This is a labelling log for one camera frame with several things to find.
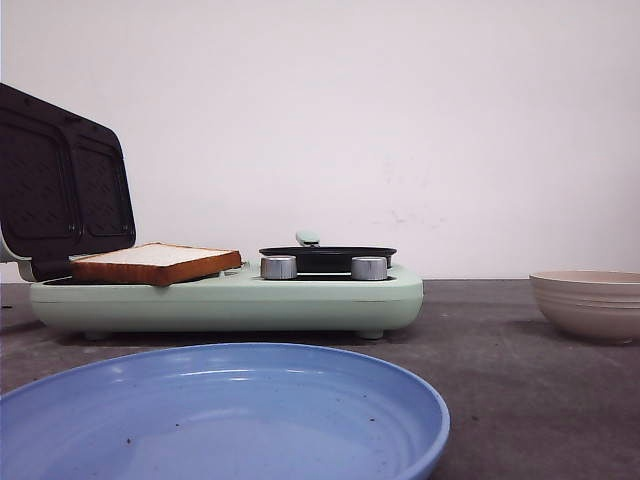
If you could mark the bread slice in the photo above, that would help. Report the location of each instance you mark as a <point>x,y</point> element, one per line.
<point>156,264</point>

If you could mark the mint green sandwich maker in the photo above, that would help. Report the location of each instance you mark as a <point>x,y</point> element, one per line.
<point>65,196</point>

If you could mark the beige ribbed bowl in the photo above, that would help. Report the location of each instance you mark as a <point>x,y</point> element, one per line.
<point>595,305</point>

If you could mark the black frying pan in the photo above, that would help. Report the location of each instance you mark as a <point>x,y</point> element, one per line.
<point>313,257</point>

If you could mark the right silver knob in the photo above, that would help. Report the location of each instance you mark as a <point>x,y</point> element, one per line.
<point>369,268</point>

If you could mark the silver knob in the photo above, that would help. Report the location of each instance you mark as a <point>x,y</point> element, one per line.
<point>369,268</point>
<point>278,267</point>

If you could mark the left silver knob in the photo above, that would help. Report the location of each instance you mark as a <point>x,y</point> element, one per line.
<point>278,267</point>

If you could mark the blue plastic plate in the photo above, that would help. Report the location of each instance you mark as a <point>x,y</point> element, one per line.
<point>226,411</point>

